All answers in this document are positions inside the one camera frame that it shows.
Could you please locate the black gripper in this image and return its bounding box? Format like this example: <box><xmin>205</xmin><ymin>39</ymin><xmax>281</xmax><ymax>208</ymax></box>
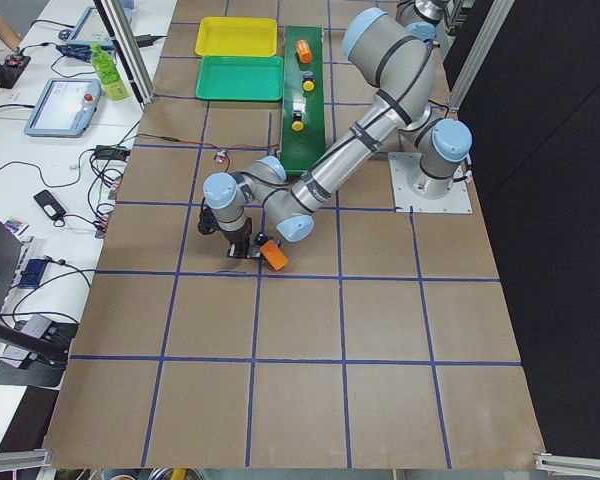
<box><xmin>197</xmin><ymin>207</ymin><xmax>259</xmax><ymax>259</ymax></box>

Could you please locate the plain orange cylinder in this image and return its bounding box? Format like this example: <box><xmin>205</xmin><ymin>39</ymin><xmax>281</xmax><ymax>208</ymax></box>
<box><xmin>260</xmin><ymin>240</ymin><xmax>289</xmax><ymax>271</ymax></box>

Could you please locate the yellow push button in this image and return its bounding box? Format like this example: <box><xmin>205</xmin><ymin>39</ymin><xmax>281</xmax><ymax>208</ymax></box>
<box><xmin>291</xmin><ymin>102</ymin><xmax>306</xmax><ymax>132</ymax></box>
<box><xmin>302</xmin><ymin>71</ymin><xmax>315</xmax><ymax>92</ymax></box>

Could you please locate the orange 4680 battery cylinder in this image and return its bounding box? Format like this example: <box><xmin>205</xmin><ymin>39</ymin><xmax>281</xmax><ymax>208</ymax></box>
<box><xmin>295</xmin><ymin>39</ymin><xmax>313</xmax><ymax>65</ymax></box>

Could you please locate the motor controller circuit board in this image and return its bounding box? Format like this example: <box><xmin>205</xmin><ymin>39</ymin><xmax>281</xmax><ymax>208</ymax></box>
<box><xmin>214</xmin><ymin>149</ymin><xmax>229</xmax><ymax>164</ymax></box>

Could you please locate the green conveyor belt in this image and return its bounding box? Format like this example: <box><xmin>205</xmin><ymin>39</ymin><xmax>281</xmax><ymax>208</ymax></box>
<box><xmin>279</xmin><ymin>25</ymin><xmax>326</xmax><ymax>177</ymax></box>

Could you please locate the black power adapter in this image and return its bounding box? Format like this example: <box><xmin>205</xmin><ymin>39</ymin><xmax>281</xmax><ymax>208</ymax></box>
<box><xmin>93</xmin><ymin>145</ymin><xmax>130</xmax><ymax>162</ymax></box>

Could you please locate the green plastic tray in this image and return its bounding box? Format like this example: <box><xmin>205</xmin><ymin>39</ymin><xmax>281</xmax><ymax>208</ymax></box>
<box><xmin>195</xmin><ymin>56</ymin><xmax>284</xmax><ymax>102</ymax></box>

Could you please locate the green tea bottle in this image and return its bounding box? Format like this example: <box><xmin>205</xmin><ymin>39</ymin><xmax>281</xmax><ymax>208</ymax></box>
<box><xmin>90</xmin><ymin>43</ymin><xmax>129</xmax><ymax>101</ymax></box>

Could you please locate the yellow plastic tray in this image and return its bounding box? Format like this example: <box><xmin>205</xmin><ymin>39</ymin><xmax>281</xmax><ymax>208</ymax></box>
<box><xmin>195</xmin><ymin>16</ymin><xmax>278</xmax><ymax>57</ymax></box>

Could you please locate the teach pendant near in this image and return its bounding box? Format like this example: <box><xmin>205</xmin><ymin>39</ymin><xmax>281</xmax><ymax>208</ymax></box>
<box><xmin>24</xmin><ymin>78</ymin><xmax>101</xmax><ymax>138</ymax></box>

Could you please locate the teach pendant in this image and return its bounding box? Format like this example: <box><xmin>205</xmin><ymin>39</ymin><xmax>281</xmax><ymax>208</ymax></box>
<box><xmin>24</xmin><ymin>78</ymin><xmax>101</xmax><ymax>138</ymax></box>
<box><xmin>58</xmin><ymin>6</ymin><xmax>114</xmax><ymax>50</ymax></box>

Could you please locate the teach pendant far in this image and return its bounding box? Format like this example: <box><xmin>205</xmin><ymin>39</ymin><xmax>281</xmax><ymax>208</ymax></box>
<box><xmin>58</xmin><ymin>6</ymin><xmax>114</xmax><ymax>50</ymax></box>

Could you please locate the red black power cable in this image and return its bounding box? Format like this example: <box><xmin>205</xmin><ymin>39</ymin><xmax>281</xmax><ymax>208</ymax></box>
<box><xmin>132</xmin><ymin>132</ymin><xmax>281</xmax><ymax>154</ymax></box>

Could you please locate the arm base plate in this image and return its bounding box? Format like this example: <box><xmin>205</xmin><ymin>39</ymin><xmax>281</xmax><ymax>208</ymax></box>
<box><xmin>388</xmin><ymin>152</ymin><xmax>473</xmax><ymax>214</ymax></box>

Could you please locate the aluminium frame post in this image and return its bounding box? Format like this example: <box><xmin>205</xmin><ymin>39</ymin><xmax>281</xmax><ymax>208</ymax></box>
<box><xmin>448</xmin><ymin>0</ymin><xmax>515</xmax><ymax>113</ymax></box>
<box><xmin>94</xmin><ymin>0</ymin><xmax>154</xmax><ymax>105</ymax></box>

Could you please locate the right aluminium frame post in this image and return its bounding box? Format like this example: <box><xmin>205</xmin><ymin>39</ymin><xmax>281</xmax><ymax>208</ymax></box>
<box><xmin>448</xmin><ymin>0</ymin><xmax>515</xmax><ymax>113</ymax></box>

